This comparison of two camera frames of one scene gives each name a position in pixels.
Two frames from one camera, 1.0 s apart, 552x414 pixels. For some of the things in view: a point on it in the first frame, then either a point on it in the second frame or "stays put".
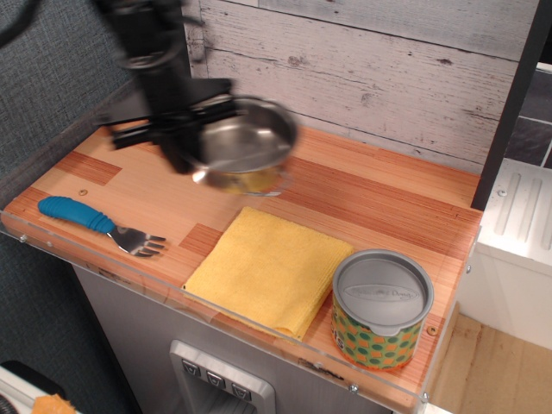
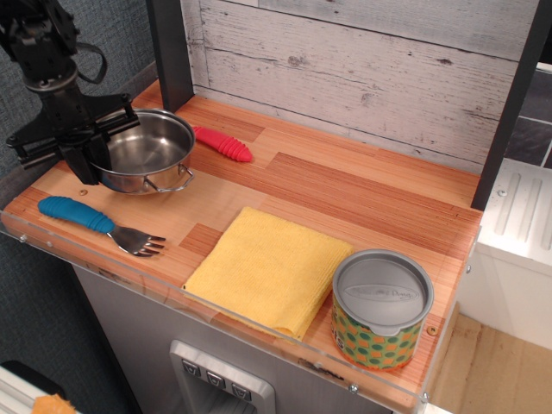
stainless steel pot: [248, 153] to [158, 153]
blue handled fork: [132, 241] stays put
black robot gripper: [176, 108] to [69, 116]
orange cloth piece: [52, 404] stays put
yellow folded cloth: [269, 272] stays put
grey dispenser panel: [204, 385] stays put
